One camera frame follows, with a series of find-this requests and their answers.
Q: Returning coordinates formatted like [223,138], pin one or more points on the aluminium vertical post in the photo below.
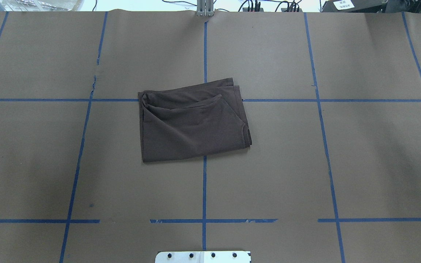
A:
[205,8]

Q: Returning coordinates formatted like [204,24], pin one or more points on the dark brown t-shirt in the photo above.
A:
[193,121]

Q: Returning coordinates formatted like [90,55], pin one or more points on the black labelled box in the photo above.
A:
[352,6]

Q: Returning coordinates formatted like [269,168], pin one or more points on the white metal base plate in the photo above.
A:
[219,256]

